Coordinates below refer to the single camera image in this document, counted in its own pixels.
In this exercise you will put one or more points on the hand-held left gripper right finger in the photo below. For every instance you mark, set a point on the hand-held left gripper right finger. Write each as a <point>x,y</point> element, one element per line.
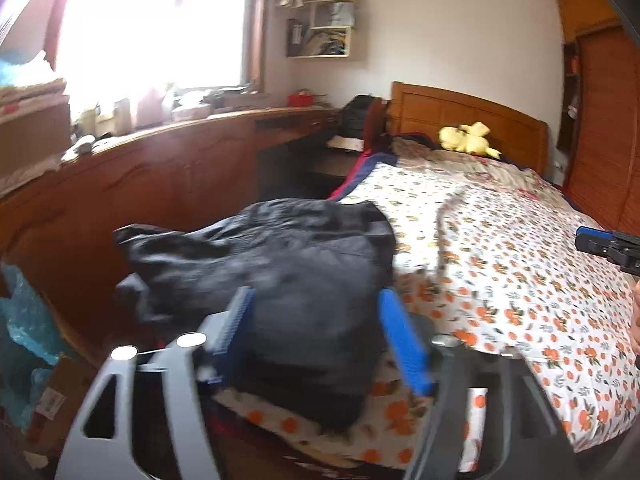
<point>405,345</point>

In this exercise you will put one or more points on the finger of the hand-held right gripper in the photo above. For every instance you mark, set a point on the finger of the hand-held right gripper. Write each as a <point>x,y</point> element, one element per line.
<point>595,249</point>
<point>595,234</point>

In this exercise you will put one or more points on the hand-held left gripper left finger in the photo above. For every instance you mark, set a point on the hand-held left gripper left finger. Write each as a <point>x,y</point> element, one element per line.
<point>235,340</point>

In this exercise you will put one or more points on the black jacket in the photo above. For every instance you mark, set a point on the black jacket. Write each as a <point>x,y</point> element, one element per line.
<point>310,300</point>

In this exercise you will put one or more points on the person's right hand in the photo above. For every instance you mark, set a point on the person's right hand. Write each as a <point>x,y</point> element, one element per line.
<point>636,320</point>

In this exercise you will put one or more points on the bed with orange-print sheet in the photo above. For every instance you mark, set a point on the bed with orange-print sheet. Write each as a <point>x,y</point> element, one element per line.
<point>500,260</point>

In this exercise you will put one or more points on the wooden louvered wardrobe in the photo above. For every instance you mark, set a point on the wooden louvered wardrobe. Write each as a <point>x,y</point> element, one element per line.
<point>600,135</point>

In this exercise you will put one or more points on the beige floral quilt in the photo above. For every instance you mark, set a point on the beige floral quilt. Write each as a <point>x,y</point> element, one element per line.
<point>475,170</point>

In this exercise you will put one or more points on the yellow plush toy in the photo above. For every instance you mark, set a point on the yellow plush toy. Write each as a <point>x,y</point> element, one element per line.
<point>465,142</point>

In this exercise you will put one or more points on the navy blue blanket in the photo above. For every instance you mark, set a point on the navy blue blanket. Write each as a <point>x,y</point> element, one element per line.
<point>357,177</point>

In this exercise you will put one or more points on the wooden desk cabinet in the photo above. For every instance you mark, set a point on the wooden desk cabinet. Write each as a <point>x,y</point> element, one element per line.
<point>150,180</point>

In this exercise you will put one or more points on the cardboard box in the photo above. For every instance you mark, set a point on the cardboard box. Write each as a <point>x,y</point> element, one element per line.
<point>60,400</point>
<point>30,130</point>

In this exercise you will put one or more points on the wooden bed headboard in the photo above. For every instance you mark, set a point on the wooden bed headboard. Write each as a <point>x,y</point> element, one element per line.
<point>425,110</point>

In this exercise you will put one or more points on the blue plastic bag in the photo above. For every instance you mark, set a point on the blue plastic bag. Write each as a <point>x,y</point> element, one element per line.
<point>25,320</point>

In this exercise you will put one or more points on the white paper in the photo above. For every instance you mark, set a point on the white paper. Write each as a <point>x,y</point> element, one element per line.
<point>345,142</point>

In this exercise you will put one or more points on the wooden chair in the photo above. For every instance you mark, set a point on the wooden chair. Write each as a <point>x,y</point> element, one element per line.
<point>375,130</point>

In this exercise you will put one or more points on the white tissue box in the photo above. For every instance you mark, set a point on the white tissue box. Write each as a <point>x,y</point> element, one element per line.
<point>190,111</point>

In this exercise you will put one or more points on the black backpack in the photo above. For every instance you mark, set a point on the black backpack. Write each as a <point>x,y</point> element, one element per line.
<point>357,115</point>

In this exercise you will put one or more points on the red bowl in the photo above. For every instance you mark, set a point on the red bowl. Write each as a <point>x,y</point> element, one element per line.
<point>301,100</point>

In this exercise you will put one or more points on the dark file binders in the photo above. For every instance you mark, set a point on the dark file binders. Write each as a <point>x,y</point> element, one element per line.
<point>294,37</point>

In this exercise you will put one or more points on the window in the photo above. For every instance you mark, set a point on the window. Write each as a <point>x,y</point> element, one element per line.
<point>150,25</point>

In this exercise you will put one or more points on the white paper bag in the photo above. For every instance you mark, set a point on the white paper bag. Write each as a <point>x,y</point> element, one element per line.
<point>332,15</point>

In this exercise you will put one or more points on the wall socket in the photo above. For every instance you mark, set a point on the wall socket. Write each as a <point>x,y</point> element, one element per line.
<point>558,166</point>

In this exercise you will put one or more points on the white wall shelf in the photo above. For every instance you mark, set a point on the white wall shelf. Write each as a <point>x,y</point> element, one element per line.
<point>332,52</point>

